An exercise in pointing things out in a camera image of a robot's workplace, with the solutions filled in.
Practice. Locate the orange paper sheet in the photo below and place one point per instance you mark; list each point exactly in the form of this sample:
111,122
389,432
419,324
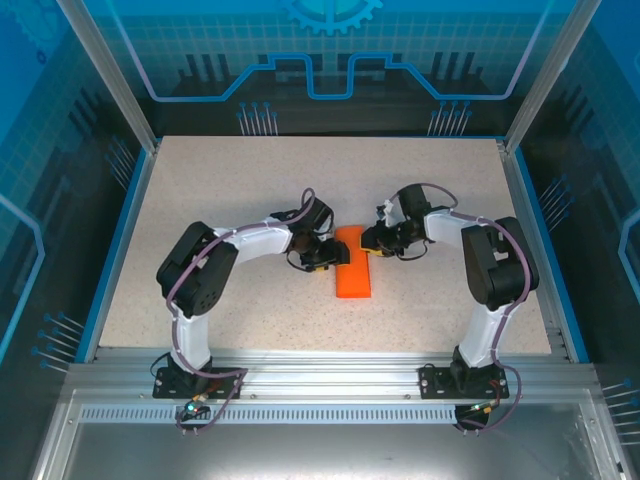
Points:
352,280

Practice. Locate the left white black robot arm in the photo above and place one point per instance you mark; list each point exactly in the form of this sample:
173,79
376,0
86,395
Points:
200,280

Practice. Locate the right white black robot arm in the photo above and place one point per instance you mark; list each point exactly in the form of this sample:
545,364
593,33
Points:
500,270

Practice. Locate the steel sheet panel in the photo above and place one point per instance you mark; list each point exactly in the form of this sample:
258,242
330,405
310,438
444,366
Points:
320,452

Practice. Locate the blue table edge strip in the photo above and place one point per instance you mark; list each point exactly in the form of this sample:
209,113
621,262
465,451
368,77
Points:
119,255

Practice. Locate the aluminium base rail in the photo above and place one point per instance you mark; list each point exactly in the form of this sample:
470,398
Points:
325,380

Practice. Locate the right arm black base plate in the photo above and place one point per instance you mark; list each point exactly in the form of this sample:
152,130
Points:
431,385

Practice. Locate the aluminium side rail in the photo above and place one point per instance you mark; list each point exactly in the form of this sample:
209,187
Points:
556,340

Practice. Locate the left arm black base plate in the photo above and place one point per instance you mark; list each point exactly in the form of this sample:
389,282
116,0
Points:
165,387

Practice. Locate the aluminium frame post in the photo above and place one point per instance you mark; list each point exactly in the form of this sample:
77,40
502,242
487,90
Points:
115,80
545,75

